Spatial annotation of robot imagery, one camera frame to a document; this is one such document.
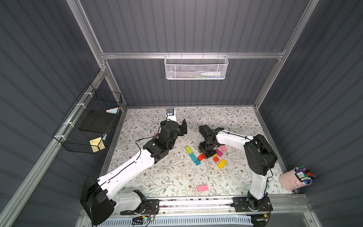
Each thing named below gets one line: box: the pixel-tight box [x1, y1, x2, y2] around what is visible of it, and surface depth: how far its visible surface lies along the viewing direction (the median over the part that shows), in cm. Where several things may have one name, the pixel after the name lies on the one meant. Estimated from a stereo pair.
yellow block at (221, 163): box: [217, 158, 227, 170], surface depth 91 cm
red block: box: [197, 152, 206, 162], surface depth 93 cm
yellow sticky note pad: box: [88, 136, 106, 153], surface depth 65 cm
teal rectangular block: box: [189, 152, 199, 163], surface depth 93 cm
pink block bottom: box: [197, 184, 209, 192], surface depth 82 cm
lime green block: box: [185, 145, 194, 155], surface depth 98 cm
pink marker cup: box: [278, 166, 313, 191], surface depth 76 cm
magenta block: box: [214, 148, 224, 158], surface depth 95 cm
